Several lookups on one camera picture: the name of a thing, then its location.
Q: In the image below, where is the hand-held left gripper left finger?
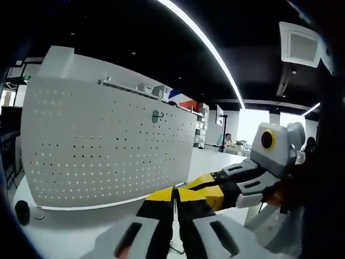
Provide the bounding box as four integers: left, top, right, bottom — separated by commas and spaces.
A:
80, 188, 175, 259

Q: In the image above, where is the red blue striped sign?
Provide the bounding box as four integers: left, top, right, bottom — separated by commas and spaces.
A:
167, 87, 201, 109

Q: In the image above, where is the green hook assembly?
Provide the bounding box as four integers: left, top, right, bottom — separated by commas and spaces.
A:
151, 110, 165, 124

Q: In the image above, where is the person's right hand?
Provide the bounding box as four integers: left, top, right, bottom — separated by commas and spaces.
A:
265, 176, 291, 214

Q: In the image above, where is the white perforated mounting plate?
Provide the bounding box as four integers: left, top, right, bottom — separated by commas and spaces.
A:
20, 76, 199, 212

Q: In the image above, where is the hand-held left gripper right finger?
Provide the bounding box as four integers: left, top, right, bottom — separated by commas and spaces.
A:
176, 187, 275, 259

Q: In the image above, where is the white ceiling air vent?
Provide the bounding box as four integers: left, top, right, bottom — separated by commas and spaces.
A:
278, 21, 328, 67

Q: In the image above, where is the curved ceiling light strip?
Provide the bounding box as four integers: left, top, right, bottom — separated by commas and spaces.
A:
157, 0, 245, 109

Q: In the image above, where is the white mesh chair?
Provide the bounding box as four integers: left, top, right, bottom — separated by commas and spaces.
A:
244, 203, 308, 255

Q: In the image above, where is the thin metal hook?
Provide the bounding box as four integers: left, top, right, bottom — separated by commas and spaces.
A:
171, 182, 180, 224

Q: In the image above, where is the black tripod stand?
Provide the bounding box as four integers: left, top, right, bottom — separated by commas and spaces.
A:
205, 104, 229, 153

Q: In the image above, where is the black round object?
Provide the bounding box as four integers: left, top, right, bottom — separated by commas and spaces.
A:
14, 200, 31, 227

